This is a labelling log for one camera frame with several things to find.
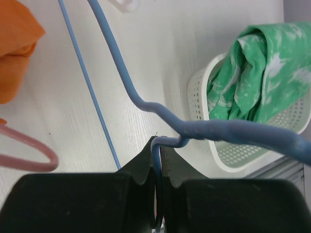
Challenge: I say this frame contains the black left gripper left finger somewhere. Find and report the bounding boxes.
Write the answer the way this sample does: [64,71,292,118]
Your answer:
[0,143,156,233]

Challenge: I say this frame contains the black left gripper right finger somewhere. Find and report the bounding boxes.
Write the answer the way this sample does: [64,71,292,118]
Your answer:
[161,147,311,233]

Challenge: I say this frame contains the blue wire hanger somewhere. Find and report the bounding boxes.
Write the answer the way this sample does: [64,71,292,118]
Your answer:
[58,0,311,233]

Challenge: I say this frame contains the green white patterned trousers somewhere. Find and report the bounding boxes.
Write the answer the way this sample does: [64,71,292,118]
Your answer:
[207,22,311,123]

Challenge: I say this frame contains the pink hanger with orange trousers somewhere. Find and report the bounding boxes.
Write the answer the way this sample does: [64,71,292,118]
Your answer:
[0,119,59,172]

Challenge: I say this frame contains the orange trousers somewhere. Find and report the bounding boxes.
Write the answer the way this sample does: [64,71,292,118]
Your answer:
[0,0,46,105]

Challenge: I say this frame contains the white perforated plastic basket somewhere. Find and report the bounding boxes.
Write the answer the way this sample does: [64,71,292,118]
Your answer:
[187,53,311,172]

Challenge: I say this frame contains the silver clothes rack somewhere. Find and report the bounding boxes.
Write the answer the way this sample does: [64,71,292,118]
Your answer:
[108,0,140,13]

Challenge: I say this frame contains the aluminium rail frame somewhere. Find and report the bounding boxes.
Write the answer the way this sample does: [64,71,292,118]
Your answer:
[246,158,304,182]

